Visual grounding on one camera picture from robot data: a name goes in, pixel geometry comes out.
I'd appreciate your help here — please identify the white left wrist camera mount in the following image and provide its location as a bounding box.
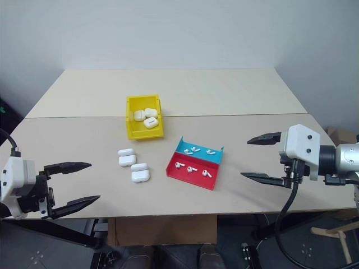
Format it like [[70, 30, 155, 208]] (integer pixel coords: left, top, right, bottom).
[[0, 156, 37, 219]]

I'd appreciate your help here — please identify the red plastic tray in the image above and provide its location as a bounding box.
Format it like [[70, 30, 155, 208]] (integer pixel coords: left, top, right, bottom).
[[164, 151, 220, 192]]

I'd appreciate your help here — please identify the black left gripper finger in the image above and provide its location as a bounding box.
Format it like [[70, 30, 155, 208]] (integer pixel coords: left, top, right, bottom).
[[43, 161, 93, 176], [51, 195, 101, 220]]

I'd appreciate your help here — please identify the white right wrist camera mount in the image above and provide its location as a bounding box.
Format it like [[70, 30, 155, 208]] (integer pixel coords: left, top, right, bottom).
[[278, 124, 321, 182]]

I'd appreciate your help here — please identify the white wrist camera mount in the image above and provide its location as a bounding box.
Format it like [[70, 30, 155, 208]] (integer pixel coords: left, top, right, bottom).
[[0, 156, 37, 219], [278, 124, 321, 182]]

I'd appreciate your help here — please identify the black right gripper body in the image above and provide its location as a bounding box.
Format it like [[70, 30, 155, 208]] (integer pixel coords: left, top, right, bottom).
[[279, 155, 311, 189]]

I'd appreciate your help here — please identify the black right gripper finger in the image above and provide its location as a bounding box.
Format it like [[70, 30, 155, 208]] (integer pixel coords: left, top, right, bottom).
[[246, 131, 283, 146], [240, 171, 292, 189]]

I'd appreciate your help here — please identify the yellow plastic bin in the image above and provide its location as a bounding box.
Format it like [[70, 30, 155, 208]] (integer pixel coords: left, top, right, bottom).
[[125, 94, 166, 141]]

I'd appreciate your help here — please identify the dark brown rounded shape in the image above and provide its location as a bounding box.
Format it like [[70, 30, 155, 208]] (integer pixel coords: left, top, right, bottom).
[[198, 243, 226, 269]]

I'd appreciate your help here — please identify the light wooden frame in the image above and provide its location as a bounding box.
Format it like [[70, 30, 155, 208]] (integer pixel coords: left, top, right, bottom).
[[310, 220, 359, 265]]

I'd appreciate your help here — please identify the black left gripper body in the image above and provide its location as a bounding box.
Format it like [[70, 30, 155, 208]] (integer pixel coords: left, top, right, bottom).
[[16, 170, 56, 219]]

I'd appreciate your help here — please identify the blue plastic tray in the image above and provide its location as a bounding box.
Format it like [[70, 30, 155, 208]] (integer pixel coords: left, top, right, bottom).
[[174, 136, 225, 165]]

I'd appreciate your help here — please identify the white earbud case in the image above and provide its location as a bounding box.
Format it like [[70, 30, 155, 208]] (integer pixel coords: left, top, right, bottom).
[[130, 163, 151, 184], [117, 148, 137, 168]]

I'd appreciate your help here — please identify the brown cardboard box under table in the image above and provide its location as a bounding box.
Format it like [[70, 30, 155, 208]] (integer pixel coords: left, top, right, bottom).
[[107, 214, 218, 248]]

